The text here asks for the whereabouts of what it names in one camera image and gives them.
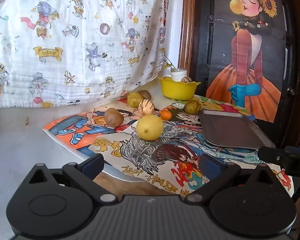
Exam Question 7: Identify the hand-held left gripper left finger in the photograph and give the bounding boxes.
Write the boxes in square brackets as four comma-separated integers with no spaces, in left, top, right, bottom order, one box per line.
[22,153,119,205]

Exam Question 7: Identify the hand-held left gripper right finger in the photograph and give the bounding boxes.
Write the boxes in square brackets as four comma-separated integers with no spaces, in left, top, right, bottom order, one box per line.
[184,153,278,205]

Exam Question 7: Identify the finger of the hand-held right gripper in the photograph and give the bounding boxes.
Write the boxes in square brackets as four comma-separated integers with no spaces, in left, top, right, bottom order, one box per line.
[258,146,287,167]

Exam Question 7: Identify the metal tray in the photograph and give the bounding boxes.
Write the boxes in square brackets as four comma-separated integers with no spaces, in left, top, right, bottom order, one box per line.
[198,109,275,150]

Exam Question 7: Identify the brown-green pear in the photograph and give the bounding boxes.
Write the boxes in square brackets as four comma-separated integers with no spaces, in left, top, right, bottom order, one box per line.
[104,107,125,127]

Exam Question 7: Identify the yellow lemon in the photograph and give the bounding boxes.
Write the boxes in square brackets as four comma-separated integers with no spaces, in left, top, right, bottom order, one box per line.
[136,114,163,141]

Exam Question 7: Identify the grey-haired figure drawing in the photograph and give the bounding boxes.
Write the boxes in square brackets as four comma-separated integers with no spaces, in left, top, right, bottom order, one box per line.
[89,120,294,198]

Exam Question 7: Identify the yellow plastic bowl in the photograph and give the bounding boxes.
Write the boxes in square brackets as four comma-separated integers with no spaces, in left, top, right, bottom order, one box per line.
[158,76,201,100]

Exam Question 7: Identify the white glass jar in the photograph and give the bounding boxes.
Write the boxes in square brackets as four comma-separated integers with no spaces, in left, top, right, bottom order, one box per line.
[170,68,188,82]

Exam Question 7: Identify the yellow flower twig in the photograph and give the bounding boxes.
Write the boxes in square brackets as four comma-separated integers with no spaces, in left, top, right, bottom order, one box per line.
[162,54,177,70]

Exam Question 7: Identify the dark wooden door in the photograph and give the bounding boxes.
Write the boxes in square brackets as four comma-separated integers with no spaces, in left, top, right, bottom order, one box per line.
[190,0,300,153]

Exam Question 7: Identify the white cartoon printed blanket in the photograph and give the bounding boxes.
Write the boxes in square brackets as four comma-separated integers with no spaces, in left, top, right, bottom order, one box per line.
[0,0,169,109]

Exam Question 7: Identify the wall poster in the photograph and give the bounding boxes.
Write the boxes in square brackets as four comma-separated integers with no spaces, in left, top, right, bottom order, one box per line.
[206,0,287,123]

